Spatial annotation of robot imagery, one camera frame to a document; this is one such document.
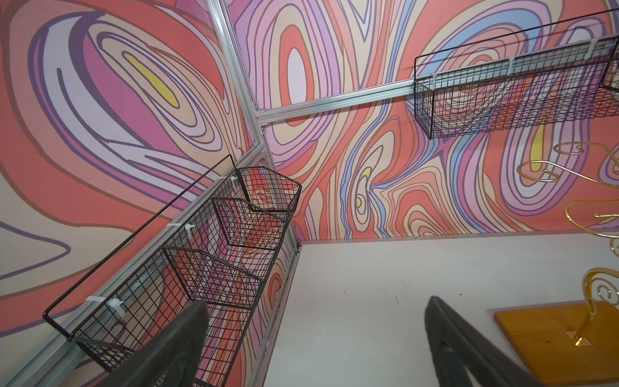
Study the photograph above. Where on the black wire basket back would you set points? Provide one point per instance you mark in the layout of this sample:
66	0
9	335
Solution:
502	77

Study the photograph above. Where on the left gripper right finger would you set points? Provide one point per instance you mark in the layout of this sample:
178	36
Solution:
460	352

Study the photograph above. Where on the wooden rack base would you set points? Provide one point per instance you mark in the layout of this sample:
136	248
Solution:
543	338

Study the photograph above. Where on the black wire basket left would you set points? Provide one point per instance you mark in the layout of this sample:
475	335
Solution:
231	251

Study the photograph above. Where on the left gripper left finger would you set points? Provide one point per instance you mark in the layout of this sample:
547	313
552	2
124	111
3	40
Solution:
171	358

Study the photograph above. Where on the black wire basket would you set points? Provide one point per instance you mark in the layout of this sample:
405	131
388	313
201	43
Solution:
231	251
502	77

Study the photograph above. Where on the gold wire glass rack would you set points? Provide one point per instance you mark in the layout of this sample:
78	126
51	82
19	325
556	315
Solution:
588	216

